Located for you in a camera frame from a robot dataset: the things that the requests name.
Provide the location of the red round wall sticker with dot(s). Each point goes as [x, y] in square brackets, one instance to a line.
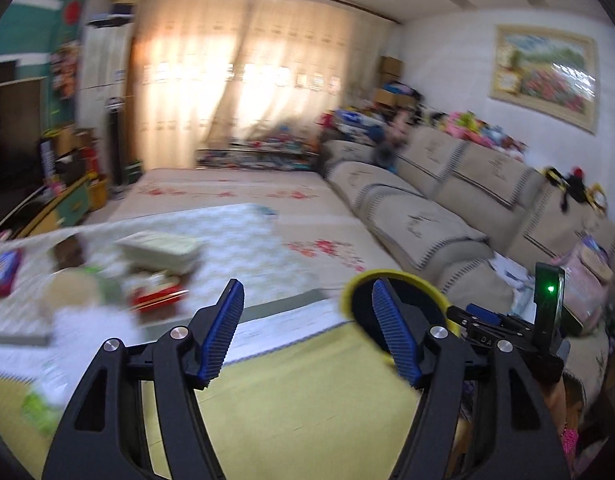
[73, 14]

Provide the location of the yellow bucket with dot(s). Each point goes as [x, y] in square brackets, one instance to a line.
[98, 192]

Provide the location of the person's right forearm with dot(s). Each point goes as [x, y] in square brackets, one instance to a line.
[567, 410]

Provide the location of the brown plastic tray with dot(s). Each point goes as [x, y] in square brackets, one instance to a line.
[67, 252]

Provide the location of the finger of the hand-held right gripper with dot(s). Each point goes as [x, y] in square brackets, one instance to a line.
[482, 313]
[460, 320]

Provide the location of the red snack packet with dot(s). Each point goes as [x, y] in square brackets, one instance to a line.
[157, 297]

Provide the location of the black tower fan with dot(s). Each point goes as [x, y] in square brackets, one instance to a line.
[115, 150]

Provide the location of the stack of cardboard boxes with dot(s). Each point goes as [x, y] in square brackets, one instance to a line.
[390, 85]

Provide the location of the glass coffee table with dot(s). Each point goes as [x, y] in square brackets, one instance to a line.
[257, 157]

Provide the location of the pile of plush toys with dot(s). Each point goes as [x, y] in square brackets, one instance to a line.
[467, 125]

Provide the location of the large black television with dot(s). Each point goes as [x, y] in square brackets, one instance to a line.
[12, 135]

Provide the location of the framed flower painting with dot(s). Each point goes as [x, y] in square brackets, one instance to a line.
[542, 75]

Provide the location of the beige curtain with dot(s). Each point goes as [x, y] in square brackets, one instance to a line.
[237, 85]

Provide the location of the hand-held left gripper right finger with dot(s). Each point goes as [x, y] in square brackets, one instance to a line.
[392, 325]

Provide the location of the yellow round bin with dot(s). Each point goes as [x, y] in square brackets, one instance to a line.
[362, 310]

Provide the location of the flat red box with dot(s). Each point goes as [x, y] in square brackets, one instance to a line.
[12, 291]

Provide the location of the green chevron tablecloth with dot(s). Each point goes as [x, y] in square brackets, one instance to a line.
[227, 240]

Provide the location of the red gift bag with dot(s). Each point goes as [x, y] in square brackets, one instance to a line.
[92, 160]

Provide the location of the beige round container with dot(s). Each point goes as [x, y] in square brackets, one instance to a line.
[72, 292]

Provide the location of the yellow toy truck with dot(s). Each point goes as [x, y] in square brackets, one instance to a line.
[577, 187]

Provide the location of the hanging artificial flowers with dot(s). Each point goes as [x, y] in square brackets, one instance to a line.
[66, 70]

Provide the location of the pink bag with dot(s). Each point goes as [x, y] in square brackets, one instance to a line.
[585, 280]

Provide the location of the dark green box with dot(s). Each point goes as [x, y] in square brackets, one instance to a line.
[133, 172]

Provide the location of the boxes on air conditioner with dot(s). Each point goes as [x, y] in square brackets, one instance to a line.
[112, 15]

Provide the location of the grey plush toy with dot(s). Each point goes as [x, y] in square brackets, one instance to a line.
[387, 150]

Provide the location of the black flat panel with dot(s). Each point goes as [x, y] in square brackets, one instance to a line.
[2, 72]

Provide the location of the teal and yellow cabinet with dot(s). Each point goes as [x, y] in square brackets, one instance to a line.
[72, 205]

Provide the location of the pale green cardboard box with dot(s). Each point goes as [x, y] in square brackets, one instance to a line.
[157, 250]

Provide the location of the yellow lattice table cover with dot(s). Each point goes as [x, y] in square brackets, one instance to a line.
[297, 400]

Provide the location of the beige sofa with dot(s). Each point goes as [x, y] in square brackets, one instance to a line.
[412, 220]

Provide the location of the open cardboard box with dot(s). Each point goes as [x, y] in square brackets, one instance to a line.
[75, 140]

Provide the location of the beige floral rug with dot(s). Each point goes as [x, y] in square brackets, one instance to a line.
[212, 190]

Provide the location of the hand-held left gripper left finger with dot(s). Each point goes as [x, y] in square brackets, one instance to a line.
[222, 332]

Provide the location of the ceiling air vent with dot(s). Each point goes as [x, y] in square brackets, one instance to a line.
[457, 1]

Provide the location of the green wrapper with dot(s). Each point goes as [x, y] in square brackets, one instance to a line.
[40, 412]

